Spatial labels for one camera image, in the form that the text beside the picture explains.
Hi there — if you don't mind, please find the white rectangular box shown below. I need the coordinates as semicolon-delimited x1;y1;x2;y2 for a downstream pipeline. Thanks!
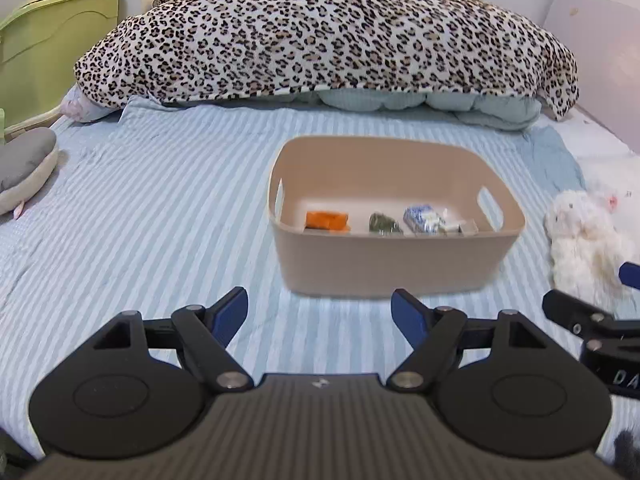
439;208;480;236

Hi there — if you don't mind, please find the blue white tissue pack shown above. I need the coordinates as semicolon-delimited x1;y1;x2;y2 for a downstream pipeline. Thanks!
402;205;445;234

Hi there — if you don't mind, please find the green patterned pouch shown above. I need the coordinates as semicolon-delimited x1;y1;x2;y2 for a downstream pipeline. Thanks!
369;211;404;235

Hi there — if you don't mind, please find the orange sock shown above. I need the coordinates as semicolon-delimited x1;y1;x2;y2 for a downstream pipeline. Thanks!
305;210;350;232

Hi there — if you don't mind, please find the white plush toy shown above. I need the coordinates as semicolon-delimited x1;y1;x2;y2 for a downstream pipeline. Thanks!
544;190;639;313

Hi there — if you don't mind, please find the blue striped bed sheet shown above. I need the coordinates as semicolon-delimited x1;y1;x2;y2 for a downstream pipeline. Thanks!
1;99;585;456

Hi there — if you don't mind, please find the beige plastic storage bin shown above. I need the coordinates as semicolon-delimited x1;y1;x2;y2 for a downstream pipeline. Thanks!
268;136;526;298

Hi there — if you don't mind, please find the teal quilted comforter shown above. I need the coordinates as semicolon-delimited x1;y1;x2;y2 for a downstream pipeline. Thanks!
174;88;544;132

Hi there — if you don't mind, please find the grey plush cushion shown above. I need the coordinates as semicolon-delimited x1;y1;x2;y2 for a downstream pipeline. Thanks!
0;127;58;214

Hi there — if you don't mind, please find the light pink pillow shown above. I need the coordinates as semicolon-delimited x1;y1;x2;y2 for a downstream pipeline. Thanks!
60;84;122;124

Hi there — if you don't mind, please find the leopard print blanket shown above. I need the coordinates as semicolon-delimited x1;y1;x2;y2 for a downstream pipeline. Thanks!
74;0;579;118

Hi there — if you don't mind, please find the green bed frame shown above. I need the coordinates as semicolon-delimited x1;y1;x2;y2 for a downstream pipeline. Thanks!
1;0;119;134

